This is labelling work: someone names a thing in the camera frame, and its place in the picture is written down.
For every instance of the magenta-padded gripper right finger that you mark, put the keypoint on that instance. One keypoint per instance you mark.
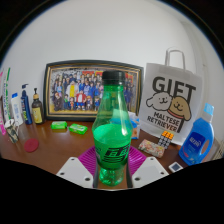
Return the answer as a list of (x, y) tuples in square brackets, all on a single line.
[(150, 168)]

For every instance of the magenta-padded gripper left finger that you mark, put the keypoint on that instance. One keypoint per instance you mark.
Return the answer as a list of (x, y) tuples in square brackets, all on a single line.
[(75, 168)]

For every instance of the green plastic drink bottle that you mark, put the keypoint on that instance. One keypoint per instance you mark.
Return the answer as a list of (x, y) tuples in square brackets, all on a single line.
[(112, 140)]

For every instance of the patterned small pouch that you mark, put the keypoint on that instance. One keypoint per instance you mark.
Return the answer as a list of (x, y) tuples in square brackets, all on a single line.
[(151, 148)]

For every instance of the colourful puzzle cube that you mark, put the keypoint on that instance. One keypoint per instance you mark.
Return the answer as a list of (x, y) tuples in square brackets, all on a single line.
[(165, 139)]

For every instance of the green soap pack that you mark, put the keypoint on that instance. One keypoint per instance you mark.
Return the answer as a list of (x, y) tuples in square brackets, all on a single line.
[(59, 125), (78, 128)]

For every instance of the flat round red coaster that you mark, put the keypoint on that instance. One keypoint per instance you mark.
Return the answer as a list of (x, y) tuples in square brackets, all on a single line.
[(31, 145)]

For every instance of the blue detergent bottle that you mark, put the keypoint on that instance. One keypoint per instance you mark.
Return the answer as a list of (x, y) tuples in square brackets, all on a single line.
[(196, 140)]

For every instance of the brown pump bottle yellow label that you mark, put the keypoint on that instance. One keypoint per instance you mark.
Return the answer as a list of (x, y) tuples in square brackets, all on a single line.
[(37, 111)]

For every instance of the white paper gift bag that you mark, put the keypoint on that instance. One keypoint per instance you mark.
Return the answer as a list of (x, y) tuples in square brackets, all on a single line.
[(173, 100)]

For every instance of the dark blue pump bottle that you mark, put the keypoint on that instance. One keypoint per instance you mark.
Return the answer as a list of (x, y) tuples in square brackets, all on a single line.
[(26, 108)]

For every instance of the framed group picture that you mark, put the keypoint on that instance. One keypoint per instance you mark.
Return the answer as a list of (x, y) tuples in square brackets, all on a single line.
[(76, 90)]

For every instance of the white bottle with blue cap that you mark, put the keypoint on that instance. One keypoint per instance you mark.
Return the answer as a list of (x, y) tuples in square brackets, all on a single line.
[(16, 110)]

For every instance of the white and green shuttlecock tube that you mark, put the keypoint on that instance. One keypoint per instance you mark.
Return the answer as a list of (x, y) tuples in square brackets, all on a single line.
[(6, 96)]

